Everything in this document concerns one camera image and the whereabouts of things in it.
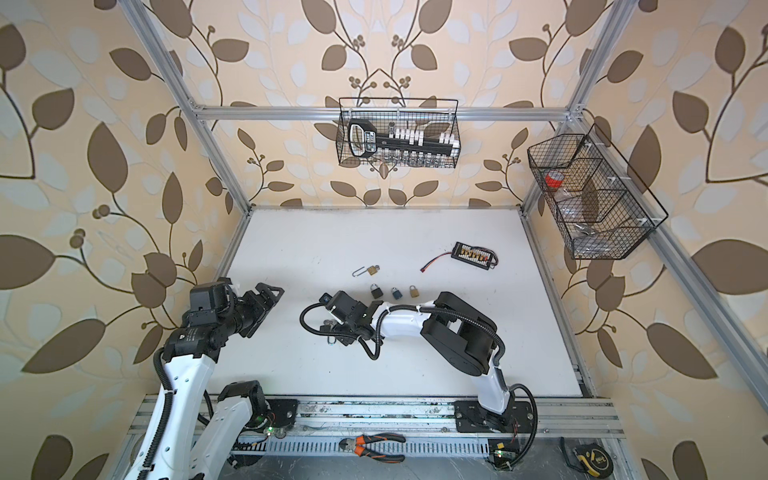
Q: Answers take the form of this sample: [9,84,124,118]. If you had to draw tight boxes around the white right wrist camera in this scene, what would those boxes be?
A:
[319,290,355,315]

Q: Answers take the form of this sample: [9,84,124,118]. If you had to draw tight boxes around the black parallel charging board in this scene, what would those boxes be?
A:
[451,242,499,270]

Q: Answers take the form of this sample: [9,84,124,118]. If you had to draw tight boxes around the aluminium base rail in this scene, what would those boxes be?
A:
[128,395,625,439]

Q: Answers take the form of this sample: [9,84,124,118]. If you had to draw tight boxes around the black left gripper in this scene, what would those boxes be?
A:
[215,282,283,338]

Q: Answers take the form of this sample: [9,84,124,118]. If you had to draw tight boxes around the yellow black tape measure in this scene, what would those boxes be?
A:
[573,443,614,479]

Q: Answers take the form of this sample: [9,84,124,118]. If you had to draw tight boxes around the orange black pliers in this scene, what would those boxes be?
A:
[338,432,408,464]

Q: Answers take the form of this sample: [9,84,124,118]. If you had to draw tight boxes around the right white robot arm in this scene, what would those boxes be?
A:
[299,291,539,436]

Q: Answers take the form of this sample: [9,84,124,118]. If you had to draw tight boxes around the side wire basket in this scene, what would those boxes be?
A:
[527,125,668,260]

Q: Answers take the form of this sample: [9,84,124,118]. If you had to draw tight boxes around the back wire basket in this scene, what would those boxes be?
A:
[335,95,462,169]

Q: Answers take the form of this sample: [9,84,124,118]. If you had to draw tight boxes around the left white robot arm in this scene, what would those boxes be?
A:
[126,277,285,479]

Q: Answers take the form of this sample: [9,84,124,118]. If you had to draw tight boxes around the red black power lead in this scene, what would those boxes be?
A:
[419,251,454,275]

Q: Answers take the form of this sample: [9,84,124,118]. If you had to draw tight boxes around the black socket holder rail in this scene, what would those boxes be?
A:
[342,119,461,160]

